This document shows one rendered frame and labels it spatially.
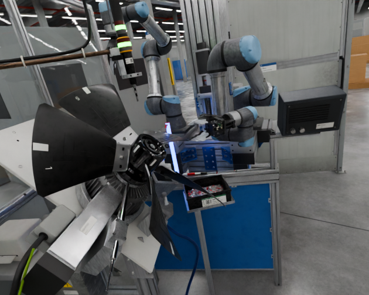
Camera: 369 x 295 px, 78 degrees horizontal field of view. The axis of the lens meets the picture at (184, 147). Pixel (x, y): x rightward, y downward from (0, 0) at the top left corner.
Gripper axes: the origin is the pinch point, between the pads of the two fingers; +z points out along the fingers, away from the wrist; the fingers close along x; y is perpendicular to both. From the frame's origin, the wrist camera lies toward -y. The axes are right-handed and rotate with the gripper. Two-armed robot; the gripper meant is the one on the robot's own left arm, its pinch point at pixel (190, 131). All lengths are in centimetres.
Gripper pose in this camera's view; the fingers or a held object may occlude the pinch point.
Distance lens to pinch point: 101.4
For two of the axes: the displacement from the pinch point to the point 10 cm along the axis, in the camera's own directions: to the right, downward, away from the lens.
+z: -8.6, 3.1, -4.0
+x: 1.1, 8.9, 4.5
